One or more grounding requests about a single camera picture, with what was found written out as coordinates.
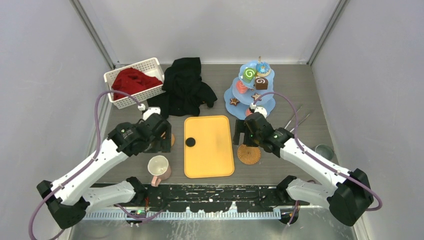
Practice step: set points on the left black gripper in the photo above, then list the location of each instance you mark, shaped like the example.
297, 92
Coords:
163, 145

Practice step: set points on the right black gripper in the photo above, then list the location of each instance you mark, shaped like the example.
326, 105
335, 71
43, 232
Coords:
242, 126

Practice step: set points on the woven coaster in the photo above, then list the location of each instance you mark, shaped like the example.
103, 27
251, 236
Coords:
173, 139
248, 155

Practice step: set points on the red round cake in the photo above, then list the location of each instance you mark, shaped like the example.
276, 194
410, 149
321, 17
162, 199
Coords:
248, 112

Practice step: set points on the pink mug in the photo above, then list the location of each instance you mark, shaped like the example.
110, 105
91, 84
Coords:
159, 167

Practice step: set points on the brown star cookie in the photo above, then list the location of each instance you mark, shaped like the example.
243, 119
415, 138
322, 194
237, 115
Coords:
256, 97
234, 101

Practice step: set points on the pink swirl roll cake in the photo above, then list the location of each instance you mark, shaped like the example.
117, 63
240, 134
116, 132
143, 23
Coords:
240, 87

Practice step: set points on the chocolate swirl roll cake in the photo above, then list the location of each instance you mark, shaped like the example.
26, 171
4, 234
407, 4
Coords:
261, 83

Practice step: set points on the metal tongs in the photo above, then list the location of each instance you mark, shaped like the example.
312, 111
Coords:
294, 122

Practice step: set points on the yellow tray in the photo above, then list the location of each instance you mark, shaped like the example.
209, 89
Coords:
212, 155

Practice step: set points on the blue three-tier cake stand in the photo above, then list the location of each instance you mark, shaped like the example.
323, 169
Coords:
268, 101

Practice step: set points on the green roll cake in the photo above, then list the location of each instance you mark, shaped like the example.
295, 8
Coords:
249, 73

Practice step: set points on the blue donut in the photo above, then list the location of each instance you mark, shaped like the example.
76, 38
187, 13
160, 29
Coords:
263, 69

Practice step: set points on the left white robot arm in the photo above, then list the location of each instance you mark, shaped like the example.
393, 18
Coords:
72, 196

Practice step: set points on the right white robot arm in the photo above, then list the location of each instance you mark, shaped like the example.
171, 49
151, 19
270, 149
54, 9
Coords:
345, 193

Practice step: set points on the black round cookie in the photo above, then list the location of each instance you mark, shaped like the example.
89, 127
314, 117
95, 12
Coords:
190, 142

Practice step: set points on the black cloth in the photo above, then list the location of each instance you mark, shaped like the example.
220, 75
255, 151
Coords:
184, 89

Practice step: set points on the white plastic basket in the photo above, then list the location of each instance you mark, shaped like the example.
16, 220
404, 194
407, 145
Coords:
149, 66

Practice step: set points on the red cloth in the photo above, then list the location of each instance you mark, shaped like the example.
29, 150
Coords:
135, 82

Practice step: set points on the grey metal cup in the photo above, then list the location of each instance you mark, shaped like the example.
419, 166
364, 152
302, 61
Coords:
325, 151

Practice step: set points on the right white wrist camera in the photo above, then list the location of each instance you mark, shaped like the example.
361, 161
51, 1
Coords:
258, 109

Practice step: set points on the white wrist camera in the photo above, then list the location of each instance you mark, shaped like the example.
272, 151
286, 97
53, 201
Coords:
146, 112
258, 109

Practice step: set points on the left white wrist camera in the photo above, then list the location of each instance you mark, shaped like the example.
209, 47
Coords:
146, 112

